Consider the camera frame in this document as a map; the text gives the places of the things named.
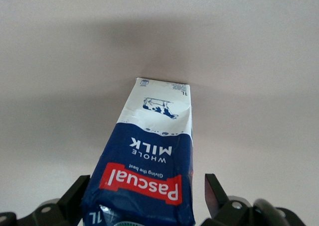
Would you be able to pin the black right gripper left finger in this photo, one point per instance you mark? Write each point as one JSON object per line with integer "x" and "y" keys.
{"x": 72, "y": 193}

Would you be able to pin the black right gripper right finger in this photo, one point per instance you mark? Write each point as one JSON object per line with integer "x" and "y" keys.
{"x": 216, "y": 201}

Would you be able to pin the blue white milk carton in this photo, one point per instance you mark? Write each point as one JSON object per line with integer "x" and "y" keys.
{"x": 149, "y": 156}

